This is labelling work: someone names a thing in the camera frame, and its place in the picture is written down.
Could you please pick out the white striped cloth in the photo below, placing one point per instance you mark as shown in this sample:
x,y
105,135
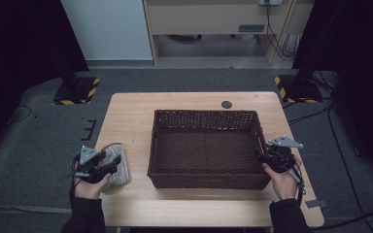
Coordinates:
x,y
121,176

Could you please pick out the white panel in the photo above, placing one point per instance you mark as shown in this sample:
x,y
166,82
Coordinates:
x,y
110,29

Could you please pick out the person's left hand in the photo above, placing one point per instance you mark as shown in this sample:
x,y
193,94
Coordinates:
x,y
90,191

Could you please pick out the black yellow striped stand base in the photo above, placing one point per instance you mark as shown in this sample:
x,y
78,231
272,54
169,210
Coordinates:
x,y
77,92
299,92

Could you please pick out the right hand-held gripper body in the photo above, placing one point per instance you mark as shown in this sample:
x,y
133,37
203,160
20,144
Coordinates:
x,y
283,158

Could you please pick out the black curtain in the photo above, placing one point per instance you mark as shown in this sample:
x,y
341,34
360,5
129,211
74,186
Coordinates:
x,y
362,48
13,48

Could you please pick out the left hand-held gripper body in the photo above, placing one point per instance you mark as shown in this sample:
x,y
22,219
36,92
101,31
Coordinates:
x,y
89,158

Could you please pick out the wooden cabinet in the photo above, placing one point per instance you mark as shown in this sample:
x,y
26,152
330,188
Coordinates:
x,y
207,17

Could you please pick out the dark round table cap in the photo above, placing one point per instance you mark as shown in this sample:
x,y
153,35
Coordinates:
x,y
226,104

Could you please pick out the person's right hand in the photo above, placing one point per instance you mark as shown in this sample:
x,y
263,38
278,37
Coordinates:
x,y
285,186

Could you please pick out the brown woven basket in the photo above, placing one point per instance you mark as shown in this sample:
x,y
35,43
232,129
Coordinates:
x,y
207,149

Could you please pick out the grey tape strip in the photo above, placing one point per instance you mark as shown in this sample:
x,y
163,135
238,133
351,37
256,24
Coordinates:
x,y
316,203

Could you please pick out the white power strip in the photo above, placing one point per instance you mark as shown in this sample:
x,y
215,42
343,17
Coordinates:
x,y
271,2

